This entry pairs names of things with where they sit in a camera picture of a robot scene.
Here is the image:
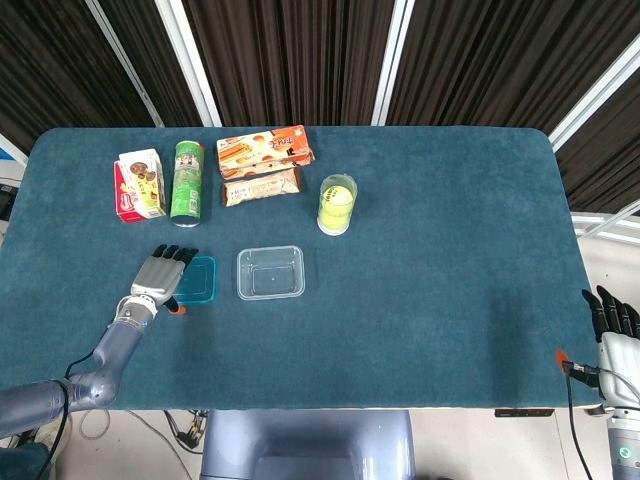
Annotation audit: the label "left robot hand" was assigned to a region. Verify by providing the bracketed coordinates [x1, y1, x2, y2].
[130, 244, 200, 316]

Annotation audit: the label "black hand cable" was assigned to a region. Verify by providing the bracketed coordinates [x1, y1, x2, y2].
[35, 319, 112, 480]
[562, 360, 597, 480]

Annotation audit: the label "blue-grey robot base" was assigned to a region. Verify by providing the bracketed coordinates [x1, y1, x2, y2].
[199, 409, 417, 480]

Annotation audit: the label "green chips can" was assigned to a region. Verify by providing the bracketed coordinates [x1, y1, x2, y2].
[169, 140, 206, 229]

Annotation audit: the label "white floor cable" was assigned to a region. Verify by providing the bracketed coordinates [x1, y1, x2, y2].
[79, 409, 194, 480]

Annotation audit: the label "blue plastic lid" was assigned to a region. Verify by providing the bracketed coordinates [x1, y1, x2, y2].
[174, 255, 218, 306]

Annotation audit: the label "brown snack bar wrapper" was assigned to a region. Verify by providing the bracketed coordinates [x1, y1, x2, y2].
[221, 167, 304, 208]

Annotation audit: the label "white metal frame post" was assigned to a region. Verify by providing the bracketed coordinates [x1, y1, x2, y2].
[154, 0, 223, 128]
[370, 0, 422, 127]
[547, 37, 640, 151]

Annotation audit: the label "clear tennis ball tube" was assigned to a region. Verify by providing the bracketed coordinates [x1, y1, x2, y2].
[317, 173, 359, 236]

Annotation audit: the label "black right hand cable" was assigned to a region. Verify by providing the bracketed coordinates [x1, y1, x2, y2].
[562, 360, 597, 480]

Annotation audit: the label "clear plastic tray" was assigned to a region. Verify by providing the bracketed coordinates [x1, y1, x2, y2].
[235, 244, 306, 302]

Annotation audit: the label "black floor cable bundle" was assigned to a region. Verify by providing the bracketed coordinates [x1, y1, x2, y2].
[164, 409, 209, 454]

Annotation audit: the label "black curtain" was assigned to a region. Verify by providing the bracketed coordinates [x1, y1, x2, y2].
[0, 0, 640, 216]

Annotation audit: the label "red white cookie carton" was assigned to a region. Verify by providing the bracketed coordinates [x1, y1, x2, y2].
[113, 148, 168, 224]

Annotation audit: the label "blue table cloth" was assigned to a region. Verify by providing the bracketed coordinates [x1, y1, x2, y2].
[0, 125, 601, 411]

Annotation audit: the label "black left hand cable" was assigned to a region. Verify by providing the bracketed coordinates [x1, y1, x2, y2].
[35, 319, 112, 480]

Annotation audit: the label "orange cake box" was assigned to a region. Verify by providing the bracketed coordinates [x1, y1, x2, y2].
[216, 124, 316, 180]

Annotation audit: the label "black desk control panel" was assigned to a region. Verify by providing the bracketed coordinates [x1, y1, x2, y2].
[494, 408, 556, 418]

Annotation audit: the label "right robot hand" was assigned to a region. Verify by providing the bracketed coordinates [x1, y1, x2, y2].
[554, 284, 640, 415]

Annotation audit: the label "blue jeans leg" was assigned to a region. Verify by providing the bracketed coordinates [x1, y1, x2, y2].
[0, 442, 51, 480]

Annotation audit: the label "white frame rails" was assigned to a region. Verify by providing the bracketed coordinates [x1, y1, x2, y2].
[571, 198, 640, 246]

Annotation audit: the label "yellow tennis ball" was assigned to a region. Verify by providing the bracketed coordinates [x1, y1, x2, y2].
[318, 204, 351, 232]
[323, 183, 355, 209]

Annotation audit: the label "thin grey frame post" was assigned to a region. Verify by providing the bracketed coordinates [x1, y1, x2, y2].
[83, 0, 165, 128]

